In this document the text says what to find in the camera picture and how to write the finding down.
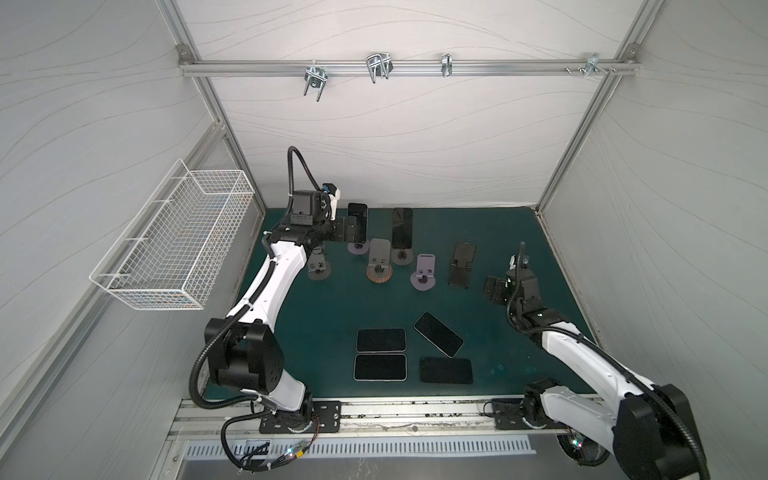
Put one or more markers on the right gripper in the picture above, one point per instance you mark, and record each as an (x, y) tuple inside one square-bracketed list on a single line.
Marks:
[(501, 288)]

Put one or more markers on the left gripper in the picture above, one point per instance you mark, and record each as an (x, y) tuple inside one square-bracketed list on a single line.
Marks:
[(350, 229)]

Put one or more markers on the dark phone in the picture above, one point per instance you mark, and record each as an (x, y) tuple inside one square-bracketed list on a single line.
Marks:
[(402, 228)]

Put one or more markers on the silver-edged phone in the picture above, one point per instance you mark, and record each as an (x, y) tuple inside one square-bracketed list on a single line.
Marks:
[(439, 334)]

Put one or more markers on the black phone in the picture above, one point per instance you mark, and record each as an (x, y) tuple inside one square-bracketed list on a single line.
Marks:
[(439, 370)]

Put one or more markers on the pink-edged phone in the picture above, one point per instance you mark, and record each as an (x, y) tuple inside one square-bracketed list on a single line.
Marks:
[(381, 340)]

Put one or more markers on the white-edged phone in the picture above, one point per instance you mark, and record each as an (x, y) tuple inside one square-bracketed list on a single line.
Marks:
[(380, 368)]

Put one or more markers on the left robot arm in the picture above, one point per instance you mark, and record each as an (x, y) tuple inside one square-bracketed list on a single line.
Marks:
[(242, 359)]

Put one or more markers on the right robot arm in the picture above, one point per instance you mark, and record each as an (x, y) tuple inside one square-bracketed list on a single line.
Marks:
[(648, 428)]

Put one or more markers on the grey phone stand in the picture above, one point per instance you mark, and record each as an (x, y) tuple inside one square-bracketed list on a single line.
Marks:
[(318, 267)]

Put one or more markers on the black folding phone stand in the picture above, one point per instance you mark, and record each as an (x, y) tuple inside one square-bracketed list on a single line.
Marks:
[(461, 265)]

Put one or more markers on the wooden base phone stand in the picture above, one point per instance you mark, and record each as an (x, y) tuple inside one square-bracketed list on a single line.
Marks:
[(379, 269)]

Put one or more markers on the grey round stand back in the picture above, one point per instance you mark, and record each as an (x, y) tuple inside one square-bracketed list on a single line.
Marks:
[(402, 257)]

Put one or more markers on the purple phone stand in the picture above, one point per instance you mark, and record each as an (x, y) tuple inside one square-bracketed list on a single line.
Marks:
[(423, 278)]

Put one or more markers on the metal U-bolt clamp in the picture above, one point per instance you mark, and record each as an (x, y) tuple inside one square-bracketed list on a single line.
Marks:
[(315, 79)]

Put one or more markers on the metal hook clamp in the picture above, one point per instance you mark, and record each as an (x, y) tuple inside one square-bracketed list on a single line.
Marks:
[(379, 65)]

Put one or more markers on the aluminium crossbar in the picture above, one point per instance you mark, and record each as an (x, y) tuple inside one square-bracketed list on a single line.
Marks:
[(401, 68)]

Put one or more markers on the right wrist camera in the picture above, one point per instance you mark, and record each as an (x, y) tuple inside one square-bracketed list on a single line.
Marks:
[(518, 263)]

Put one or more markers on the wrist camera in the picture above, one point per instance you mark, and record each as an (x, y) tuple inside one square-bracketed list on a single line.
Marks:
[(333, 194), (518, 263)]

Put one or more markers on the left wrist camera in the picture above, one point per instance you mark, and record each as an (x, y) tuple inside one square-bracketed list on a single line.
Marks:
[(333, 194)]

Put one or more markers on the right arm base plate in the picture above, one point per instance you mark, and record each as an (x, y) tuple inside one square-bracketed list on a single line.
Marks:
[(519, 414)]

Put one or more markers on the white wire basket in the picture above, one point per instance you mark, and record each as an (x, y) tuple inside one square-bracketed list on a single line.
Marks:
[(169, 255)]

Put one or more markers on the small metal ring clamp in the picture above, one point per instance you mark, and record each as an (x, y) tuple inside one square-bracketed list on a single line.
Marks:
[(446, 65)]

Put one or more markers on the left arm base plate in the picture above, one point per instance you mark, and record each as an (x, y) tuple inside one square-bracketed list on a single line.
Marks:
[(321, 416)]

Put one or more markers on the white slotted cable duct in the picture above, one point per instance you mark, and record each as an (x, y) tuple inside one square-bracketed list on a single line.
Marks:
[(330, 447)]

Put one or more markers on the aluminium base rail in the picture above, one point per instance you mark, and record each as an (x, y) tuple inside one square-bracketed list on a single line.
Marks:
[(403, 416)]

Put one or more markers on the metal bracket clamp right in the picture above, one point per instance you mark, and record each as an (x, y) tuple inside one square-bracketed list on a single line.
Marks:
[(591, 67)]

